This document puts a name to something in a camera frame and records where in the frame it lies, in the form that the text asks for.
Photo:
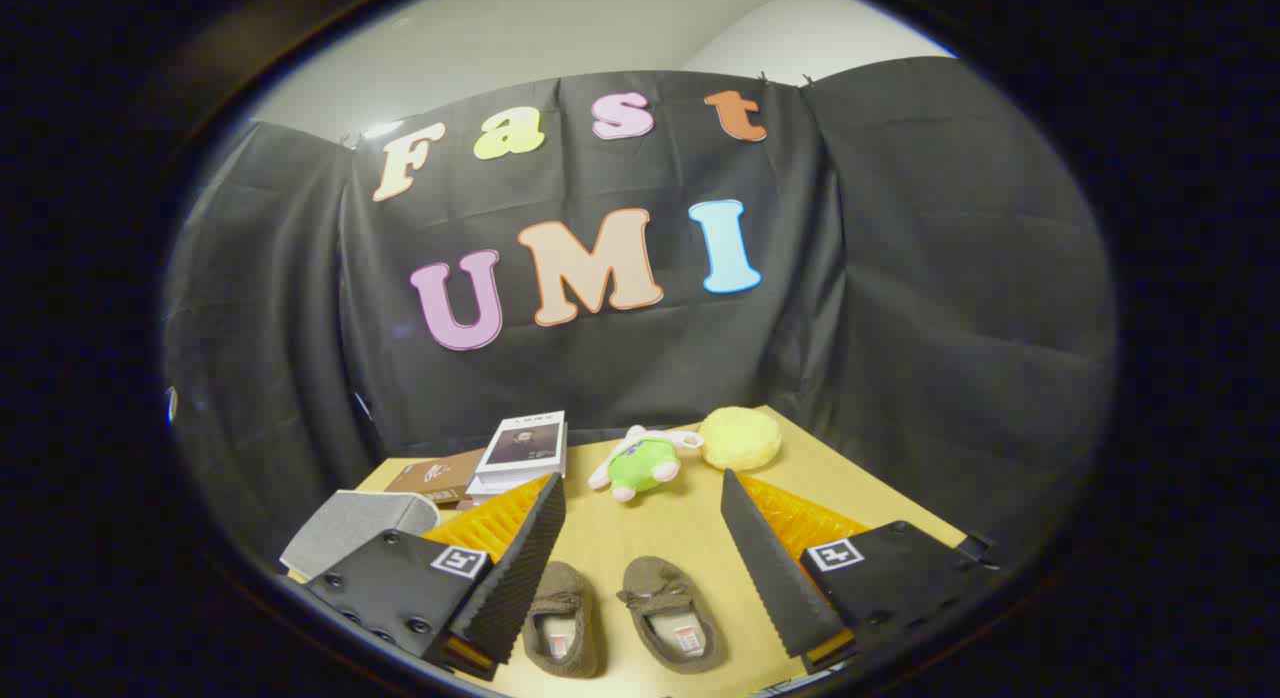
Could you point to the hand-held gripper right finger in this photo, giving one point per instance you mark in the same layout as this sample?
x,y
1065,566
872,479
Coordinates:
x,y
770,578

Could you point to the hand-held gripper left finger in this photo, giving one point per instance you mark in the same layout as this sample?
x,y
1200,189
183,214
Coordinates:
x,y
515,578

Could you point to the brown fuzzy slipper shoe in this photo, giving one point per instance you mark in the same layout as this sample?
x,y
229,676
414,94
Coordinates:
x,y
560,603
668,603

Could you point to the grey fabric storage box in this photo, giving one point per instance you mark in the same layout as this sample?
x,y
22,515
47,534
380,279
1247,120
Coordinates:
x,y
350,528

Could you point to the plain white book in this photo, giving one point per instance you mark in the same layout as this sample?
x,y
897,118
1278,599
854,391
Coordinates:
x,y
500,484

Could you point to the brown book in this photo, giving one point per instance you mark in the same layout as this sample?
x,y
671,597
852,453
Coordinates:
x,y
440,473

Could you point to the white portrait cover book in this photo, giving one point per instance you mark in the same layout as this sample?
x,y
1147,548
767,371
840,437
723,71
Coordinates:
x,y
522,443

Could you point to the yellow plush ball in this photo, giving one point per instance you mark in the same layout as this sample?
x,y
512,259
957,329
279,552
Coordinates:
x,y
740,438

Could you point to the green and pink plush toy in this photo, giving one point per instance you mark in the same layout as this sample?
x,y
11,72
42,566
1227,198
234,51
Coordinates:
x,y
640,465

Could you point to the black backdrop cloth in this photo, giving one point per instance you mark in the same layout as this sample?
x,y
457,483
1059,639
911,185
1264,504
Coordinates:
x,y
900,278

